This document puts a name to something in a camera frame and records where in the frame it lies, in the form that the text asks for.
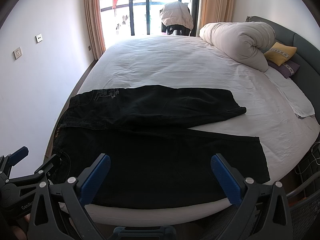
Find beige curtain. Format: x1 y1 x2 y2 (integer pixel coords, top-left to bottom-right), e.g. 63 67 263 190
84 0 106 60
199 0 234 28

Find folded white towel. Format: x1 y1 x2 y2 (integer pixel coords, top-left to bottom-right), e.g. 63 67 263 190
264 67 315 119

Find dark green headboard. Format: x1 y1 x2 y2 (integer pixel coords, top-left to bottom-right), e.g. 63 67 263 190
246 16 319 120

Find black balcony door frame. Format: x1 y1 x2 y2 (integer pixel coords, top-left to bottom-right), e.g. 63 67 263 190
99 0 201 37

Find red hanging cloth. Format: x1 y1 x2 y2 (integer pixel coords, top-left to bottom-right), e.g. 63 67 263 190
112 0 118 9

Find person left hand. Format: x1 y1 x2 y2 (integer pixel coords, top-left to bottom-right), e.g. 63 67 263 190
12 214 30 240

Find left beige curtain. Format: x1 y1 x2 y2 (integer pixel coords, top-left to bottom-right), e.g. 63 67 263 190
84 0 106 60

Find black pants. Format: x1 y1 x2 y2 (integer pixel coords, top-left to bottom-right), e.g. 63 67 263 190
52 85 270 210

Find right beige curtain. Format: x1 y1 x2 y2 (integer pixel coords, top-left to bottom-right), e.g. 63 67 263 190
199 0 234 28

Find purple cushion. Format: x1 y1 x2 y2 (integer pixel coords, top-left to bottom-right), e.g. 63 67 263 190
267 60 300 79

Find white round bed mattress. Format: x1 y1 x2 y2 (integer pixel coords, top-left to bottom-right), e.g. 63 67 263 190
77 36 319 226

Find rolled white duvet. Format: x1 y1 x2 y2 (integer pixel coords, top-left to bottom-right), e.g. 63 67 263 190
199 22 276 72

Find black mesh chair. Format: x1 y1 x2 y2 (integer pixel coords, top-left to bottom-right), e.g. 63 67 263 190
283 170 319 239

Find white wall socket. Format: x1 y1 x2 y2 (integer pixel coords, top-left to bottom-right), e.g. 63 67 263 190
13 47 23 60

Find yellow cushion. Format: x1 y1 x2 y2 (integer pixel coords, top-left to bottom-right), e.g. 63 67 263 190
264 42 297 67

